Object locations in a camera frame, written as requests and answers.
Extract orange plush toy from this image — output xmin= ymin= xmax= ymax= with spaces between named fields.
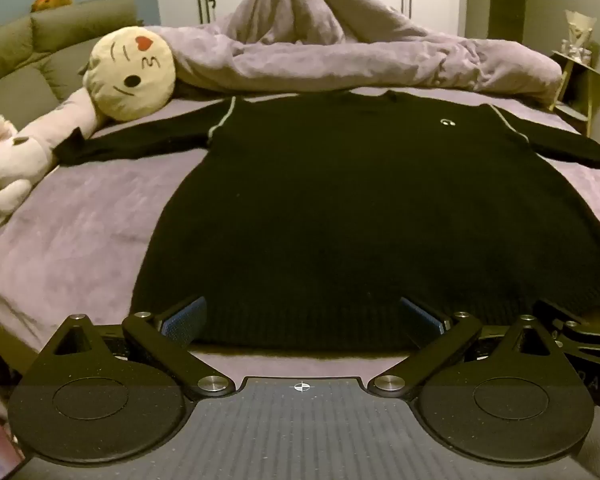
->
xmin=30 ymin=0 xmax=75 ymax=13

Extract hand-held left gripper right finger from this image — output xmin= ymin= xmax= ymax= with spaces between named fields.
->
xmin=367 ymin=296 xmax=565 ymax=402

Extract black knit sweater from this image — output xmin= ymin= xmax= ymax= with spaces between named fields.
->
xmin=55 ymin=89 xmax=600 ymax=357

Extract purple duvet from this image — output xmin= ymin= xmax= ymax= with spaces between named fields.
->
xmin=150 ymin=0 xmax=567 ymax=109

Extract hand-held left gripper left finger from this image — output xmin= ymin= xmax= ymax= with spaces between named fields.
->
xmin=39 ymin=296 xmax=235 ymax=402

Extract green sofa cushions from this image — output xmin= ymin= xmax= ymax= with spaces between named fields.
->
xmin=0 ymin=0 xmax=142 ymax=111

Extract bed with purple sheet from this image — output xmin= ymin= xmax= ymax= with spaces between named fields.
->
xmin=0 ymin=85 xmax=600 ymax=386

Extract yellow side table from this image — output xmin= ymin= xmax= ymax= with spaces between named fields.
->
xmin=547 ymin=50 xmax=600 ymax=137

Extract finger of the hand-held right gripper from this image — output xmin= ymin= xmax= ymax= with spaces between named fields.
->
xmin=533 ymin=300 xmax=600 ymax=350

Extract round yellow emoji pillow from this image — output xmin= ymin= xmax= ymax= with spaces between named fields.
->
xmin=82 ymin=25 xmax=177 ymax=122

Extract white plush toy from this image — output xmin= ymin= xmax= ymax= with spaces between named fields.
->
xmin=0 ymin=112 xmax=57 ymax=225

